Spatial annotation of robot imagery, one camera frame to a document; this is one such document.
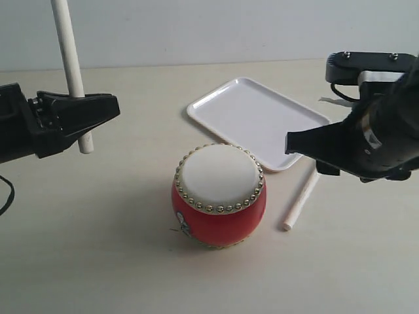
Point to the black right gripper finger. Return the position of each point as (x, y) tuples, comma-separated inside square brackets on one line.
[(328, 167), (328, 143)]

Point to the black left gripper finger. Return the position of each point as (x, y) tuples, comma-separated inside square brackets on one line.
[(67, 113), (51, 140)]

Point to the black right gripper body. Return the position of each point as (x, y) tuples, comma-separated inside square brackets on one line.
[(381, 132)]

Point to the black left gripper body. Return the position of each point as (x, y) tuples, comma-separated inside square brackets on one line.
[(20, 124)]

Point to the wooden drumstick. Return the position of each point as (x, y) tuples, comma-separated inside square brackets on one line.
[(296, 208), (68, 49)]

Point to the red small drum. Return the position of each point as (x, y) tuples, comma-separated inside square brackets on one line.
[(219, 194)]

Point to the white rectangular tray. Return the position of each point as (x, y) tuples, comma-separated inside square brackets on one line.
[(243, 112)]

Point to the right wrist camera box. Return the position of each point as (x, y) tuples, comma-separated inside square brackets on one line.
[(344, 68)]

